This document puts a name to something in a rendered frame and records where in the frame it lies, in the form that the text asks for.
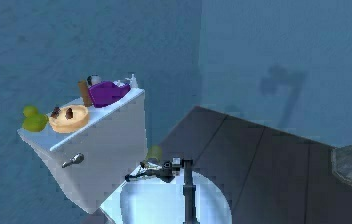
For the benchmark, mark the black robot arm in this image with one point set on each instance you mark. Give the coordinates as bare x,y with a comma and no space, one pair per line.
189,190

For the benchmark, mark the green round object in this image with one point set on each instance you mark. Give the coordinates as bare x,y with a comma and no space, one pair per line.
154,153

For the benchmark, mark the brown cylinder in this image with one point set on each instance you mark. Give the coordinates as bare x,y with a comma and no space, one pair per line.
84,94

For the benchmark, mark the grey flush lever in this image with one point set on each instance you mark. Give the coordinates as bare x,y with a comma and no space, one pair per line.
73,160

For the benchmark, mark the black and white round object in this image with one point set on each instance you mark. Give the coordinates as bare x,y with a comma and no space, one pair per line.
93,80

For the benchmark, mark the grey stone basin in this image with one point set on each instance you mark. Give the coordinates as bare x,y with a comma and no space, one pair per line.
350,163

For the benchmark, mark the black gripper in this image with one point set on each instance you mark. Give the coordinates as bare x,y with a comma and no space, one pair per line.
166,171

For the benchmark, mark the white spray bottle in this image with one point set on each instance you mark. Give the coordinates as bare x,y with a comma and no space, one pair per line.
133,81

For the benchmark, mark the white toilet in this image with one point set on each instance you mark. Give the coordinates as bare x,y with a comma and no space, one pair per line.
110,140

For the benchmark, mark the green rubber duck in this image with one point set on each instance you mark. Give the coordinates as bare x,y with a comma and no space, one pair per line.
34,122

